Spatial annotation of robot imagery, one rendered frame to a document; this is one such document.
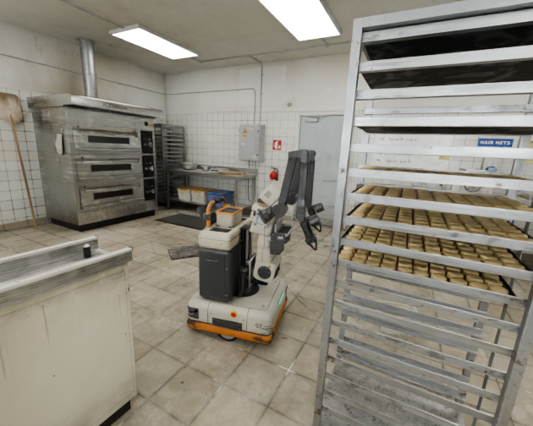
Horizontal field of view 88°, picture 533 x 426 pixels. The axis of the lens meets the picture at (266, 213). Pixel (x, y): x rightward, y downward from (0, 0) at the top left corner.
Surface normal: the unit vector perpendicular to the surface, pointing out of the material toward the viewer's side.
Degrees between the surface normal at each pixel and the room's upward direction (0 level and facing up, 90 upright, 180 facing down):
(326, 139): 90
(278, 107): 90
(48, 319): 90
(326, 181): 90
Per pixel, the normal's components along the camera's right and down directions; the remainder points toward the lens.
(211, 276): -0.25, 0.21
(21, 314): 0.86, 0.15
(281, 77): -0.47, 0.18
